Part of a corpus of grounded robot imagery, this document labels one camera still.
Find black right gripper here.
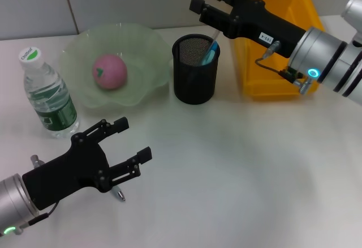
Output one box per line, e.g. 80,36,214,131
189,0,308,59

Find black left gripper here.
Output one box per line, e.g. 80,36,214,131
21,117,153,211

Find clear plastic ruler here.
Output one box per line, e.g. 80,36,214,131
210,28,221,51

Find blue scissors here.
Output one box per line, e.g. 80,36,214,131
199,40,221,67

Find white grey ballpoint pen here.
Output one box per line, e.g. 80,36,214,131
109,185,126,203

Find pink peach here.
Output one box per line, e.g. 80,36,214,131
92,54,128,91

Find clear green-label water bottle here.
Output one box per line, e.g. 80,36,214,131
18,46,81,140

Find green glass fruit plate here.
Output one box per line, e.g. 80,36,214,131
58,23,173,116

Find black mesh pen cup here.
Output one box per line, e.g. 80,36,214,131
171,34,221,106

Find yellow plastic bin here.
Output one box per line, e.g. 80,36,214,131
232,0,326,101

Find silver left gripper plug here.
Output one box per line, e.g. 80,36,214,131
30,155,46,167

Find grey right arm cable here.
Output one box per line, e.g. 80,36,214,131
255,40,312,95

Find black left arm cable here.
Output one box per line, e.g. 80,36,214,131
16,201,61,229

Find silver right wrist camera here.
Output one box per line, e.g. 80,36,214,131
341,0,362,27

